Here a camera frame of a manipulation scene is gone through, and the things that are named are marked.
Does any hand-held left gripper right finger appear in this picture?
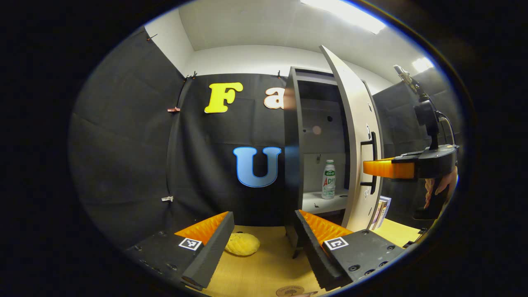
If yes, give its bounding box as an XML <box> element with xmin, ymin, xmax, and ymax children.
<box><xmin>294</xmin><ymin>210</ymin><xmax>407</xmax><ymax>291</ymax></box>

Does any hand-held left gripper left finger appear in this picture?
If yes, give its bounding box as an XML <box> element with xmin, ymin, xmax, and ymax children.
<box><xmin>124</xmin><ymin>211</ymin><xmax>235</xmax><ymax>289</ymax></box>

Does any round brown coaster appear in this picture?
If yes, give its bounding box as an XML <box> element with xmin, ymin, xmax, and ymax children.
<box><xmin>276</xmin><ymin>285</ymin><xmax>306</xmax><ymax>297</ymax></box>

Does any white bottle green cap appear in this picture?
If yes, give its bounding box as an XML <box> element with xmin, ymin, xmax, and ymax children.
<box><xmin>322</xmin><ymin>160</ymin><xmax>337</xmax><ymax>200</ymax></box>

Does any dark grey cabinet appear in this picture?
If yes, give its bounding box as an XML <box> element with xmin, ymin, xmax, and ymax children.
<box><xmin>283</xmin><ymin>66</ymin><xmax>372</xmax><ymax>259</ymax></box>

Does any yellow bumpy sponge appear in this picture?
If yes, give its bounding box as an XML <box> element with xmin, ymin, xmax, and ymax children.
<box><xmin>225</xmin><ymin>233</ymin><xmax>261</xmax><ymax>257</ymax></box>

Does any small ceiling light panel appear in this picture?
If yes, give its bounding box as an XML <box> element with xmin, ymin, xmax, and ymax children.
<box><xmin>412</xmin><ymin>57</ymin><xmax>434</xmax><ymax>73</ymax></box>

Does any black backdrop cloth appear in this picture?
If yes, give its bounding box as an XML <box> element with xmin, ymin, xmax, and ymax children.
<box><xmin>68</xmin><ymin>27</ymin><xmax>459</xmax><ymax>249</ymax></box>

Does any long ceiling light panel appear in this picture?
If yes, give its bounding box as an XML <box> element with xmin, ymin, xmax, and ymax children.
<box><xmin>300</xmin><ymin>0</ymin><xmax>387</xmax><ymax>35</ymax></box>

